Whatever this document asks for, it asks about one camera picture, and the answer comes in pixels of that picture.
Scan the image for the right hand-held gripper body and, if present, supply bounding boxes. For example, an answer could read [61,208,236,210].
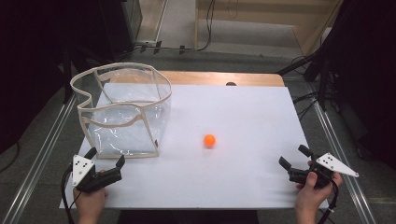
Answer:
[288,151,360,189]

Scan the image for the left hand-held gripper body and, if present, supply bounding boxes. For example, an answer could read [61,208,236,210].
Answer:
[72,154,123,194]

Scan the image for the clear plastic bag beige trim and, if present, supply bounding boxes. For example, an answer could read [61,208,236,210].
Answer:
[69,62,173,160]

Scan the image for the orange ball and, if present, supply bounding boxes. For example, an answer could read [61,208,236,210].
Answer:
[203,133,217,148]

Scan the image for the person's left hand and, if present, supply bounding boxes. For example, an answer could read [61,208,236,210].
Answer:
[73,169,109,217]

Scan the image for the person's right hand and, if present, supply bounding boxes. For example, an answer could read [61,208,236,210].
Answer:
[294,160,344,216]

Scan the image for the white board sheet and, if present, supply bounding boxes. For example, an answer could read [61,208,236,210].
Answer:
[58,82,331,210]

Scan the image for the black metal stand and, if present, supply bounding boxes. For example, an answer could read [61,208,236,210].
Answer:
[60,46,82,105]

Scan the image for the black tripod stand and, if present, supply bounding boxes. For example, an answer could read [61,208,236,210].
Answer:
[276,51,332,112]

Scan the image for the dark cabinet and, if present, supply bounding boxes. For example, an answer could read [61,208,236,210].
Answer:
[99,0,144,61]

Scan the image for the aluminium floor rail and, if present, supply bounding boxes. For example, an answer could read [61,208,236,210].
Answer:
[1,92,78,224]
[311,99,378,224]

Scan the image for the left hand-held gripper cable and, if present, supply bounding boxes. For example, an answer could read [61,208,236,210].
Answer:
[61,165,79,224]

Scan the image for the hand-held gripper cable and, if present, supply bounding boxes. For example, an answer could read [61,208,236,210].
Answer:
[61,165,79,224]
[317,179,341,224]

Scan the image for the right hand-held gripper cable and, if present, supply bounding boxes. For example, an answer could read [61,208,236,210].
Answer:
[317,179,341,224]

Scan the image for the black floor cables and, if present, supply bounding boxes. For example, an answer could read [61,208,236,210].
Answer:
[291,90,321,121]

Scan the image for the thin black floor cable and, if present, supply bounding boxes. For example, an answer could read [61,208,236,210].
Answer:
[0,141,21,174]

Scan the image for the light wooden shelf frame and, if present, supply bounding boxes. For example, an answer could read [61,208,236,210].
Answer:
[193,0,344,58]

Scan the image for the black hanging cable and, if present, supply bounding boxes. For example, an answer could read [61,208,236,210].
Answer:
[118,0,217,61]

